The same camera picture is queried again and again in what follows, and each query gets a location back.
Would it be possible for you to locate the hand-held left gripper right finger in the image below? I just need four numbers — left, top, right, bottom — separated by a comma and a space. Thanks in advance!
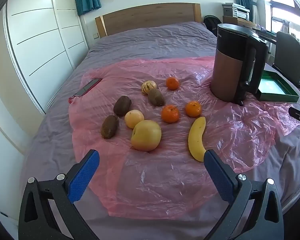
203, 149, 285, 240

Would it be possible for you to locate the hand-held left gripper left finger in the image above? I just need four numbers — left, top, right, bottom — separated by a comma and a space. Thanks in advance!
18, 149, 100, 240

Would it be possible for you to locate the green tray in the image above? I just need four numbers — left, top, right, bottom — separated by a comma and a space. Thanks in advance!
255, 69, 300, 103

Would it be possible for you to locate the yellow banana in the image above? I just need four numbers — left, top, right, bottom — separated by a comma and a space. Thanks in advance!
188, 116, 207, 162

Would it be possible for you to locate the brown kiwi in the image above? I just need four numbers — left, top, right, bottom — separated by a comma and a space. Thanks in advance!
148, 88, 165, 106
101, 115, 119, 139
113, 96, 133, 117

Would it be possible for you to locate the large yellow apple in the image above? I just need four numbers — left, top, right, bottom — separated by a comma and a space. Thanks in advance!
131, 120, 162, 152

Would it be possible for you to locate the pale yellow round citrus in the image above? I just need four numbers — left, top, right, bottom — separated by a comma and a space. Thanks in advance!
124, 110, 145, 129

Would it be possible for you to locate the orange tangerine with stem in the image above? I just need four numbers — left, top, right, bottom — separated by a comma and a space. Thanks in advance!
161, 105, 180, 123

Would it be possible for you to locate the striped yellow melon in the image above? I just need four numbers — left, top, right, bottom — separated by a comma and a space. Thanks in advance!
141, 80, 158, 95

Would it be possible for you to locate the black office chair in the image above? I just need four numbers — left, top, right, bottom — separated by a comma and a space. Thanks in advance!
272, 31, 300, 90

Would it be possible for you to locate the pink plastic sheet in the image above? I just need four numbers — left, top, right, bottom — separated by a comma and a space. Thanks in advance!
68, 56, 300, 220

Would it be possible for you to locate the copper and black kettle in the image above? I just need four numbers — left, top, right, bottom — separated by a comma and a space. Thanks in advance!
210, 23, 269, 105

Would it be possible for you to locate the phone with red case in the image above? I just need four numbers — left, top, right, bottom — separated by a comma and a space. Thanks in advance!
69, 77, 103, 103

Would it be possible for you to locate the wooden side table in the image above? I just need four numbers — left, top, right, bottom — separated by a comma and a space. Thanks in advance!
222, 16, 257, 28

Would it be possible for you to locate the grey printer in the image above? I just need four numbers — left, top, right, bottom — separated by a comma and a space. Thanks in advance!
222, 2, 250, 19

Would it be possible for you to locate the black backpack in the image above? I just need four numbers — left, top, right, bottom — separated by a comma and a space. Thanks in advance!
204, 15, 222, 33

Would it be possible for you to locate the white wardrobe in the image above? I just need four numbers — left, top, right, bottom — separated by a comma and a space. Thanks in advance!
4, 0, 89, 114

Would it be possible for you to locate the wooden headboard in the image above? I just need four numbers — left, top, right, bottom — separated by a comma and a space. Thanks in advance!
95, 3, 202, 38

